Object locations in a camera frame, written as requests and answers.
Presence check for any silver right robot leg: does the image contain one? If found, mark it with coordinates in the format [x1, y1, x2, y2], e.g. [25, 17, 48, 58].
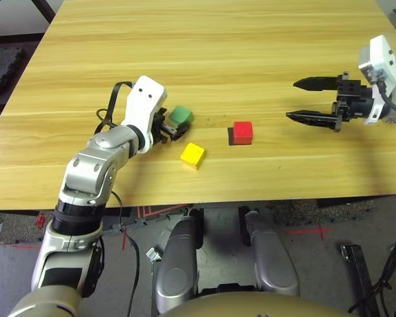
[244, 211, 300, 297]

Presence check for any red tape cross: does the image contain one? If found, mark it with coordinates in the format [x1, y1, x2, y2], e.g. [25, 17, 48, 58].
[286, 224, 331, 242]

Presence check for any black robot pelvis block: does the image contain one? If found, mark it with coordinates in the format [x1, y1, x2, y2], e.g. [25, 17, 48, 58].
[201, 283, 258, 295]

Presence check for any speckled dark foam mat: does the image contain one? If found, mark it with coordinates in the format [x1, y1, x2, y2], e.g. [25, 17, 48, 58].
[272, 197, 377, 227]

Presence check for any dark foam floor mat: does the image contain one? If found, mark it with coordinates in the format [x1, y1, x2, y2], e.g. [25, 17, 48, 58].
[0, 48, 26, 100]

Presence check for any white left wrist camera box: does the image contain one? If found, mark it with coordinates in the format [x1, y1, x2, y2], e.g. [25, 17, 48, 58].
[120, 75, 168, 155]

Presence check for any dark puzzle mat piece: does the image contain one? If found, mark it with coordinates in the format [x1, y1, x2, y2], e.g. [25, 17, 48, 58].
[102, 216, 149, 235]

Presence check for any yellow wooden block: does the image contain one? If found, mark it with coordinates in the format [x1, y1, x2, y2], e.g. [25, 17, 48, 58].
[180, 142, 207, 171]

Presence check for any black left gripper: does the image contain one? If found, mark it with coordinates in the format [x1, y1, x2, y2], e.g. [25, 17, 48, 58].
[150, 107, 189, 144]

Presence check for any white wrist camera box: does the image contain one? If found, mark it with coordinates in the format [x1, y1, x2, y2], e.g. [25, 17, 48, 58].
[358, 34, 396, 125]
[120, 75, 168, 155]

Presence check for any tan robot torso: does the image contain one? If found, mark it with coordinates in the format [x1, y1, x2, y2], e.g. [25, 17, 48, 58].
[158, 292, 350, 317]

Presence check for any silver left robot leg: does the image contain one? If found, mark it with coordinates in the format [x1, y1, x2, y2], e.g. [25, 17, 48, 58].
[154, 216, 204, 314]

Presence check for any grey puzzle floor mat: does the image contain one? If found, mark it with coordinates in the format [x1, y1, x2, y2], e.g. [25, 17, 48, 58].
[0, 211, 53, 245]

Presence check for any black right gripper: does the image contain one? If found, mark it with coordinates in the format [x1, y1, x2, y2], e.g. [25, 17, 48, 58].
[285, 71, 374, 133]

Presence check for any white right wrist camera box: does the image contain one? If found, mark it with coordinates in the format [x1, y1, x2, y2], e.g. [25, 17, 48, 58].
[358, 34, 396, 125]

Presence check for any green wooden block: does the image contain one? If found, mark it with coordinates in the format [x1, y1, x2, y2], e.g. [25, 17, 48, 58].
[168, 105, 194, 128]

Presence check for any small silver metal bracket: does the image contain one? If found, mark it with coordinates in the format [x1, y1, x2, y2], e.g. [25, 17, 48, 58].
[146, 246, 162, 262]

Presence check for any silver robot leg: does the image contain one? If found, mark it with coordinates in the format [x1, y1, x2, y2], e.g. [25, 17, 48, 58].
[154, 216, 204, 314]
[244, 211, 300, 297]

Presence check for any black metal floor stand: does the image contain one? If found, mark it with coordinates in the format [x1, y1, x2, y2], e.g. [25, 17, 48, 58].
[340, 243, 383, 317]

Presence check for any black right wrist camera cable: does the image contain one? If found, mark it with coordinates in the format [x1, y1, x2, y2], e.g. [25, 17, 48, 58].
[371, 77, 396, 118]

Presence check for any black hanging cable bundle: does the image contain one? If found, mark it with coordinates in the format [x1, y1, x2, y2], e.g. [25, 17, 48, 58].
[348, 203, 396, 317]

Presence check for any red wooden block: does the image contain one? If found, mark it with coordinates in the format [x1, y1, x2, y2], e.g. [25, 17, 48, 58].
[233, 121, 253, 145]

